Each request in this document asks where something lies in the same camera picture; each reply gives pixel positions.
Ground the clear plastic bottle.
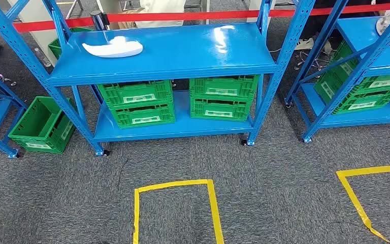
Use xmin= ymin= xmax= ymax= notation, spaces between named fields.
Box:
xmin=34 ymin=47 xmax=52 ymax=67

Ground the red barrier belt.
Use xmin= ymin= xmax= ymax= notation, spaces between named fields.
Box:
xmin=0 ymin=3 xmax=390 ymax=36

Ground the white curved plastic part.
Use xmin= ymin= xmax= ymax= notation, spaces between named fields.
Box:
xmin=82 ymin=36 xmax=144 ymax=58

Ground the black chrome barrier post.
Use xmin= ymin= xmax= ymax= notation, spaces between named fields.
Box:
xmin=90 ymin=10 xmax=110 ymax=32

